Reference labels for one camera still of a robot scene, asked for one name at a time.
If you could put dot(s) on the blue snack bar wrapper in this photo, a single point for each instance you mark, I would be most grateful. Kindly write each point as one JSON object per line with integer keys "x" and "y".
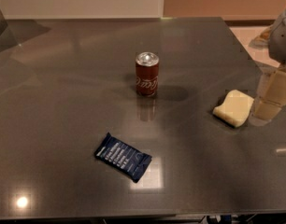
{"x": 123, "y": 157}

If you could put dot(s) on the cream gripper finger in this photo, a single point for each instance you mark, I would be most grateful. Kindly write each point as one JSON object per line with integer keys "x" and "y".
{"x": 263, "y": 84}
{"x": 268, "y": 106}

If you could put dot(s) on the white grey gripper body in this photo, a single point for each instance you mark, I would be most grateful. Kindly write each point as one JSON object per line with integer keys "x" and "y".
{"x": 281, "y": 42}

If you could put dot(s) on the red coke can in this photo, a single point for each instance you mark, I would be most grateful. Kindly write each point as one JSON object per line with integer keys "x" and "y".
{"x": 147, "y": 72}

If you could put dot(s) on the yellow sponge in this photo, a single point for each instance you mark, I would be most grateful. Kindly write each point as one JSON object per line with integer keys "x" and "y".
{"x": 235, "y": 108}

